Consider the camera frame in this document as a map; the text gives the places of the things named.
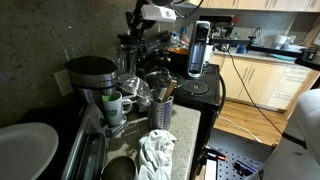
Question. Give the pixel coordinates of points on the long black camera boom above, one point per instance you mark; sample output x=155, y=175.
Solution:
x=233, y=41

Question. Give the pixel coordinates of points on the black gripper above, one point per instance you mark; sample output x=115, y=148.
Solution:
x=136, y=16

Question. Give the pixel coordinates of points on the white mug green inside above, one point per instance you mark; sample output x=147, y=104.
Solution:
x=115, y=110

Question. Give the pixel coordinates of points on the white wall power outlet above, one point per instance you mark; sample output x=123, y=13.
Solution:
x=63, y=83

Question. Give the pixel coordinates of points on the bottle with blue label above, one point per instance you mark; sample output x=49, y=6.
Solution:
x=184, y=35

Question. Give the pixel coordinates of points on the clear round glass lid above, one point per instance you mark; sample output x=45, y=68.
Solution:
x=133, y=86

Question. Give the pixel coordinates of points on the clear glass blender jar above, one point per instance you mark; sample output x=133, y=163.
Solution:
x=128, y=60

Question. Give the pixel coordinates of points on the teal plate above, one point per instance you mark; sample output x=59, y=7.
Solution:
x=283, y=57

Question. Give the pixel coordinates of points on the gray floor mat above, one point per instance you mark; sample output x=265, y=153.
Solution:
x=240, y=138

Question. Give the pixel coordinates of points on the stainless steel tumbler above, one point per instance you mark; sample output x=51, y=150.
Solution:
x=120, y=168

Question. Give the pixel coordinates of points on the black steel coffee maker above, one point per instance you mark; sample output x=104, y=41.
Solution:
x=90, y=76

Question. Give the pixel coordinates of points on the chrome sink faucet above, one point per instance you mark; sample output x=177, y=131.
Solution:
x=256, y=33

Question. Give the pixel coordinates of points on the metal kitchen utensil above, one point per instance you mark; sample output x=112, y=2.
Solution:
x=162, y=95

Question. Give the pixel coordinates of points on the wooden lower kitchen cabinets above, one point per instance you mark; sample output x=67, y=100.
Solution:
x=260, y=80

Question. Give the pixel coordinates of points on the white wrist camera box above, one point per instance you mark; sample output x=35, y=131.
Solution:
x=158, y=13

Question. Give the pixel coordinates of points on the black perforated robot table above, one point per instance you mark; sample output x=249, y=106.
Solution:
x=230, y=165

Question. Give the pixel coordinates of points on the black camera on boom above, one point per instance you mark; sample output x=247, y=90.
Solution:
x=310, y=55

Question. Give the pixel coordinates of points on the black kitchen stove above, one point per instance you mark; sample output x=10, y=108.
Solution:
x=196, y=90

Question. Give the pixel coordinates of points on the black silver soda maker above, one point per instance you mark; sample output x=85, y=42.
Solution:
x=198, y=60

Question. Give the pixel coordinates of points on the white crumpled cloth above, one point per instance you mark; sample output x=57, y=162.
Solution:
x=155, y=153

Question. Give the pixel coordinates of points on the clear plastic bottle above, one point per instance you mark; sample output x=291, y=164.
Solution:
x=175, y=39

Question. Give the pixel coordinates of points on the orange cooking pot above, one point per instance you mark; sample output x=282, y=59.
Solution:
x=178, y=51

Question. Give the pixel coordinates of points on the black steel toaster oven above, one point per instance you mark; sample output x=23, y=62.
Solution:
x=83, y=150

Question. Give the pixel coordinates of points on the white countertop container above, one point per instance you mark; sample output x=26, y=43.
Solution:
x=280, y=41

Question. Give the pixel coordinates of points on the white round plate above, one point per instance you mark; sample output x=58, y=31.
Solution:
x=23, y=150

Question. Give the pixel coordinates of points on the wooden upper kitchen cabinet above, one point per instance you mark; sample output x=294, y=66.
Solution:
x=266, y=4

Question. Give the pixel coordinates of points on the perforated steel utensil holder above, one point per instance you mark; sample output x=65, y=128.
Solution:
x=160, y=115

